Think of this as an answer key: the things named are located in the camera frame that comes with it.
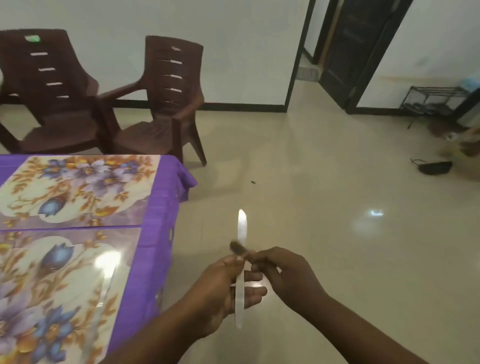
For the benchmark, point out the person's left hand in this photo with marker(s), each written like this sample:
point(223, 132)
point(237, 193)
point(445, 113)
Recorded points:
point(213, 296)

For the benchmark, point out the person's right hand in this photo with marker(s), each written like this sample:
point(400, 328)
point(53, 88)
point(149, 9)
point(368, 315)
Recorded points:
point(296, 281)

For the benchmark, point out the steel table knife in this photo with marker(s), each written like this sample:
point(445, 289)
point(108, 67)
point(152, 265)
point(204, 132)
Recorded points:
point(103, 288)
point(242, 225)

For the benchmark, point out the floral placemat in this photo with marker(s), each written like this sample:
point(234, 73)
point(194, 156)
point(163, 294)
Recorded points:
point(112, 202)
point(56, 300)

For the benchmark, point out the person's right forearm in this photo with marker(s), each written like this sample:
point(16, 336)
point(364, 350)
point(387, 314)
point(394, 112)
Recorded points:
point(363, 337)

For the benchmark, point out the purple cloth table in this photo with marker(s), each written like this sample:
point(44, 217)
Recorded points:
point(157, 225)

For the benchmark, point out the brown plastic chair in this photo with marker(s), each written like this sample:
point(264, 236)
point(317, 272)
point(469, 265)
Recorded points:
point(63, 123)
point(157, 131)

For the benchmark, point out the black pouch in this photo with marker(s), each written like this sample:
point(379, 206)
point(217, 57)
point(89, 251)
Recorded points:
point(435, 167)

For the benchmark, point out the dark brown shoe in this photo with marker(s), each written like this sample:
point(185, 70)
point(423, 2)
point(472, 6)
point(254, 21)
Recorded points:
point(442, 127)

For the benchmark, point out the brown sandal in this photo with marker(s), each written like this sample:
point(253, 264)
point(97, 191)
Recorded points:
point(465, 144)

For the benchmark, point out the dark wooden door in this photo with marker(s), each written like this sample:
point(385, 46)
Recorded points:
point(356, 48)

